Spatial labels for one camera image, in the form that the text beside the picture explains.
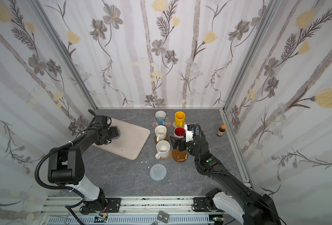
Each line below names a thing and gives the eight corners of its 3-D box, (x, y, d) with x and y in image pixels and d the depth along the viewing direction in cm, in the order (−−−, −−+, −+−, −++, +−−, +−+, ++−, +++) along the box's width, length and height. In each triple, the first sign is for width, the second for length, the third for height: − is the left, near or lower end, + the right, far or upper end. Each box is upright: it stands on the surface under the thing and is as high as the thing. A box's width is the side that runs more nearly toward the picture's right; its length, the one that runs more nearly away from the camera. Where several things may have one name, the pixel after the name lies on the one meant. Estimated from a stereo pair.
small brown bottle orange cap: (216, 136, 106) (219, 129, 99) (217, 130, 109) (221, 123, 102) (221, 137, 105) (225, 131, 98) (222, 132, 108) (226, 125, 101)
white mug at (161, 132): (155, 146, 99) (154, 138, 90) (156, 133, 106) (155, 124, 98) (166, 146, 99) (166, 138, 91) (166, 133, 106) (166, 124, 98)
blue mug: (155, 130, 109) (154, 121, 101) (156, 119, 116) (155, 110, 108) (165, 130, 109) (165, 121, 101) (166, 119, 116) (166, 110, 108)
